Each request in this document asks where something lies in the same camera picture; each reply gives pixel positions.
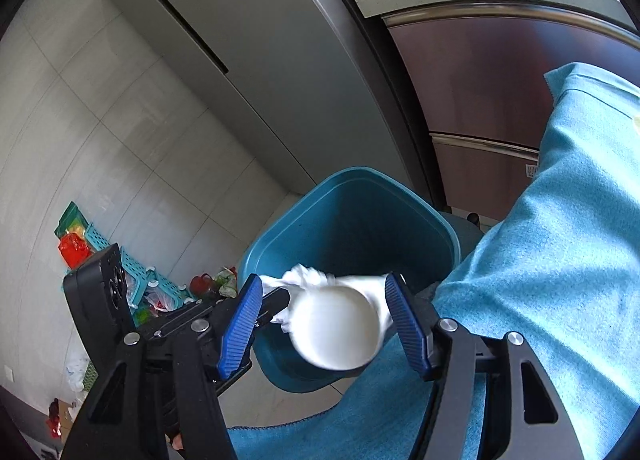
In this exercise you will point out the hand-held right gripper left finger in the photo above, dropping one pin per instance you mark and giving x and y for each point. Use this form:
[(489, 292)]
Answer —
[(242, 327)]

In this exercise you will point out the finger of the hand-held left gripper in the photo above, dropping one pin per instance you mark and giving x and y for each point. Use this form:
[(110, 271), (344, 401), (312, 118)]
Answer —
[(274, 304)]

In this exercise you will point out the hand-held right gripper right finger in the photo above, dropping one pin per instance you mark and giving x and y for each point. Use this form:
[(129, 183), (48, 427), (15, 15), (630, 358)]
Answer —
[(406, 327)]

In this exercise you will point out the blue plastic bin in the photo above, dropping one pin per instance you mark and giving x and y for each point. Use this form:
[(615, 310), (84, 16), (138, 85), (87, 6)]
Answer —
[(350, 220)]

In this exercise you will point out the teal plastic basket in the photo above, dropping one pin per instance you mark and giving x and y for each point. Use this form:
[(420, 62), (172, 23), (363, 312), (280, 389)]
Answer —
[(135, 267)]

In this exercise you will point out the red plastic bag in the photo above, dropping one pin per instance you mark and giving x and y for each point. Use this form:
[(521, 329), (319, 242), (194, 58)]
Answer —
[(75, 250)]

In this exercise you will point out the green leafy vegetable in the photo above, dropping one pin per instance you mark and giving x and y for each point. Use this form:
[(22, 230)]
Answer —
[(226, 282)]

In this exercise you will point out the white plastic bag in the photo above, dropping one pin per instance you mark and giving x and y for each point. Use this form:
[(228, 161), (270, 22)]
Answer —
[(155, 297)]

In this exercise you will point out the red round fruit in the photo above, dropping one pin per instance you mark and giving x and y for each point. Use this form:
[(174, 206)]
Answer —
[(201, 285)]

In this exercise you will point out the green plastic basket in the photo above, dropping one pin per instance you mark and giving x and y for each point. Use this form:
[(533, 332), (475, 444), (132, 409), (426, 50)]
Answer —
[(70, 220)]

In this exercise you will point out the cardboard box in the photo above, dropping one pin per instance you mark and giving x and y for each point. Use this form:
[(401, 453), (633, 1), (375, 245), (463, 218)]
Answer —
[(62, 417)]

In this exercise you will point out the blue floral tablecloth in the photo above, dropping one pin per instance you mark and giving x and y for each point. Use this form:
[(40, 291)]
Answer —
[(550, 240)]

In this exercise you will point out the grey refrigerator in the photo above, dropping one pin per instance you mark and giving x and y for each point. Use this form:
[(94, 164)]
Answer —
[(300, 40)]

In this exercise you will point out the kitchen counter with cabinets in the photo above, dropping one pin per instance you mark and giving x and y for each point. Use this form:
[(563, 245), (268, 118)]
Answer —
[(475, 65)]

